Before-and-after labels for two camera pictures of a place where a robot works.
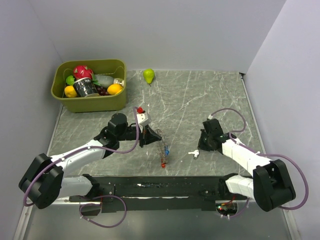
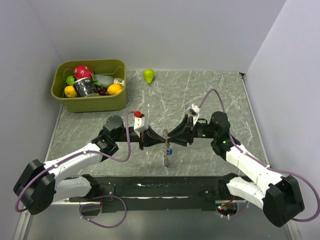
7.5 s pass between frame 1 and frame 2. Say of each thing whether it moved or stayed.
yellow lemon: stayed
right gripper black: moved
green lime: stayed
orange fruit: stayed
